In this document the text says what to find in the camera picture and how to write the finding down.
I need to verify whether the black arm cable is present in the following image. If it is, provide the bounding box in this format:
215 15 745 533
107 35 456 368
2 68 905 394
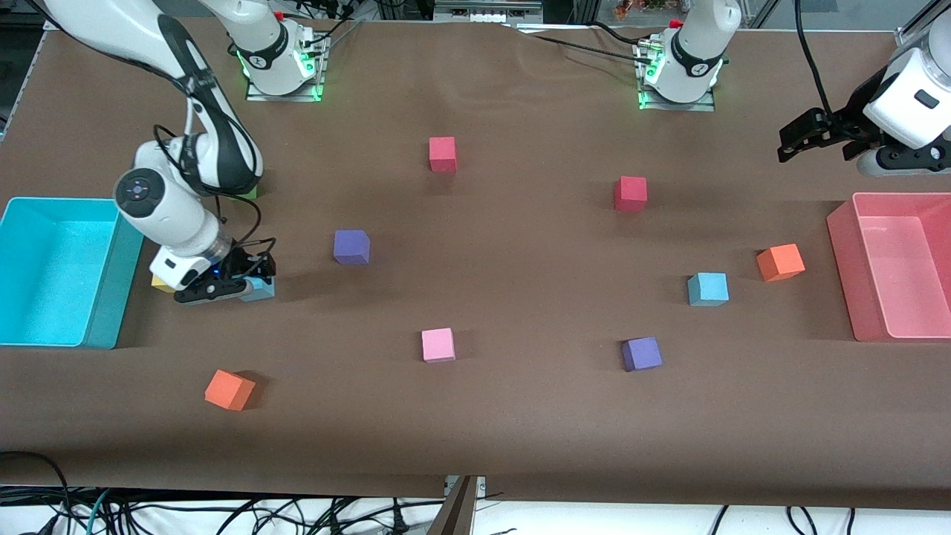
795 0 837 116
152 123 277 259

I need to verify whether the dark metal bar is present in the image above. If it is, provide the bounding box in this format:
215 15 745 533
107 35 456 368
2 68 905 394
427 476 478 535

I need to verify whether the silver metal bracket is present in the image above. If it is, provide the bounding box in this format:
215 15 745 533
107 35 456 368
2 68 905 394
444 476 488 500

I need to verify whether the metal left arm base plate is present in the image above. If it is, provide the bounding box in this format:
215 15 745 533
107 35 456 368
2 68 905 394
635 37 718 112

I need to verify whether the teal cable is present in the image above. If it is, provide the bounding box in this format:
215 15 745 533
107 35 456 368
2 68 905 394
84 487 114 535

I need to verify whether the purple foam block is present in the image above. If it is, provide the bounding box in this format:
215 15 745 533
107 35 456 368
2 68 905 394
621 337 663 373
333 229 371 266

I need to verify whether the black looped floor cable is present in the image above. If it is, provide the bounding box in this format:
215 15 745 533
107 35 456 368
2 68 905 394
0 450 75 535

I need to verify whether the silver metal frame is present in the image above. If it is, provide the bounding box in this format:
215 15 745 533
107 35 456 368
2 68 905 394
435 0 545 23

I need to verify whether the cyan plastic bin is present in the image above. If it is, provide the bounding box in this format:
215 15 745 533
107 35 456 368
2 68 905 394
0 197 146 350

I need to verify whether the brown table cover mat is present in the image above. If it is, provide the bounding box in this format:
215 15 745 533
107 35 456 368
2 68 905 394
0 13 951 512

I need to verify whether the pink plastic bin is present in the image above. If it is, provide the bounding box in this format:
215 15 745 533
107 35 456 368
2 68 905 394
826 192 951 343

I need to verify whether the pink foam block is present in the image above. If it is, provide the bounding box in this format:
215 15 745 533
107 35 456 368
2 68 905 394
421 328 456 364

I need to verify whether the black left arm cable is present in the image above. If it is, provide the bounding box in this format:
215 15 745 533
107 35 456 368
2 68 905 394
795 0 837 116

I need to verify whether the red foam block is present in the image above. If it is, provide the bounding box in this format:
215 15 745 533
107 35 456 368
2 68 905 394
429 136 458 173
614 176 648 213

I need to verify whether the orange foam block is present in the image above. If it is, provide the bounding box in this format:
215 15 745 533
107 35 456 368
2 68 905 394
204 369 256 412
756 244 806 283

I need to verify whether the black cable on mat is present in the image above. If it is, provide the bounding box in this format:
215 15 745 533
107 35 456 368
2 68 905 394
513 21 656 57

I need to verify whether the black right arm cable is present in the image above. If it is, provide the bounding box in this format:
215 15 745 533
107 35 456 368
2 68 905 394
152 123 277 259

